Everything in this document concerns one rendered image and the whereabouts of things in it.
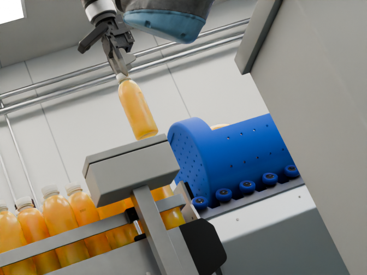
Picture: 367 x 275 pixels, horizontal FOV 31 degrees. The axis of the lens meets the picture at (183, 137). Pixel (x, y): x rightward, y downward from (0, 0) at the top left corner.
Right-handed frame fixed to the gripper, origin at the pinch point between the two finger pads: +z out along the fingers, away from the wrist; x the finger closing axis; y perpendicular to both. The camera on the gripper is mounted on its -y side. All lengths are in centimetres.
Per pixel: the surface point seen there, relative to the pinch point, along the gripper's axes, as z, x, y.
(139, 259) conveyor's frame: 56, -27, -24
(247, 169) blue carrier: 43.0, -14.7, 17.5
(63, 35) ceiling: -175, 310, 82
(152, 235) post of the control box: 53, -35, -22
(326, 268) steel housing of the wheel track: 76, -14, 27
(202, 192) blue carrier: 43.5, -7.4, 5.5
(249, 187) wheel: 48, -16, 15
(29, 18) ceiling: -178, 276, 52
